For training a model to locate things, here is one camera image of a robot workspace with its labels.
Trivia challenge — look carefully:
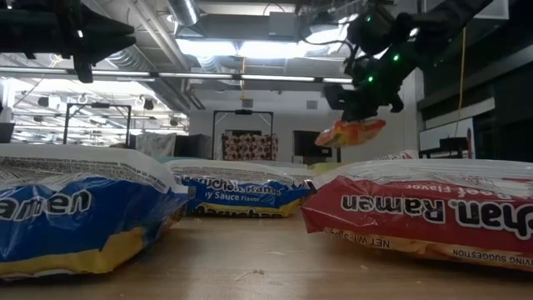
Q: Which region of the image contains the orange chicken ramen packet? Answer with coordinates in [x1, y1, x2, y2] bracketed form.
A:
[315, 117, 387, 148]

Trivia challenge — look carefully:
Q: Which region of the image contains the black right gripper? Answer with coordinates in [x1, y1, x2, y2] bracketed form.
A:
[324, 56, 406, 123]

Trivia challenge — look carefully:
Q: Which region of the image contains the blue soy sauce ramen packet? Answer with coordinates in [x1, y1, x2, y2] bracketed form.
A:
[166, 159, 314, 218]
[0, 142, 197, 279]

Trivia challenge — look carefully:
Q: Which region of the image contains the white board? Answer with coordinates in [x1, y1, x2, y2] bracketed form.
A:
[419, 117, 476, 160]

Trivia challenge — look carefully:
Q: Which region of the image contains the yellow hanging cable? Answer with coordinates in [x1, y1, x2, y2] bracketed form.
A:
[455, 25, 467, 138]

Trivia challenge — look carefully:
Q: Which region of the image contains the red white patterned cloth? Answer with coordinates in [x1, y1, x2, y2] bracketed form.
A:
[222, 132, 279, 162]

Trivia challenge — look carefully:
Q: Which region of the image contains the silver spiral ceiling duct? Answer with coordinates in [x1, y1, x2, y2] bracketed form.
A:
[103, 46, 156, 73]
[166, 0, 202, 27]

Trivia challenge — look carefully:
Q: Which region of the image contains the black screen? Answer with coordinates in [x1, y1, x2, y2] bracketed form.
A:
[0, 122, 16, 144]

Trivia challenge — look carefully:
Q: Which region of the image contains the black rack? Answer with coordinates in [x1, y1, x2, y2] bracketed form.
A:
[418, 137, 471, 160]

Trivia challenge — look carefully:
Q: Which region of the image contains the black box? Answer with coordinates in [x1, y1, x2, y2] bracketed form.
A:
[173, 133, 214, 160]

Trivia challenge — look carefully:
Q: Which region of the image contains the black frame stand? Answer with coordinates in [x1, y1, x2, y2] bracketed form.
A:
[211, 108, 275, 162]
[62, 102, 132, 149]

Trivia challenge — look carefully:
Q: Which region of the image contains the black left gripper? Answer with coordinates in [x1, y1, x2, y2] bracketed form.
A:
[62, 0, 137, 83]

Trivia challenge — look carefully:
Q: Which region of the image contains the bright ceiling light panel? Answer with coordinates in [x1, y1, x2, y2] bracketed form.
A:
[174, 36, 351, 60]

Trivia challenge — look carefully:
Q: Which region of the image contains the black monitor on arm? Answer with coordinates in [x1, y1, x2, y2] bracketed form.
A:
[292, 129, 343, 164]

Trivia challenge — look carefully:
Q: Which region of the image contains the long led light bar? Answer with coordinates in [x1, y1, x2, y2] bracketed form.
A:
[0, 65, 355, 85]

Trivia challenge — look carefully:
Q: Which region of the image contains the white cloth cover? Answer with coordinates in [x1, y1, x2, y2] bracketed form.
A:
[133, 132, 178, 159]

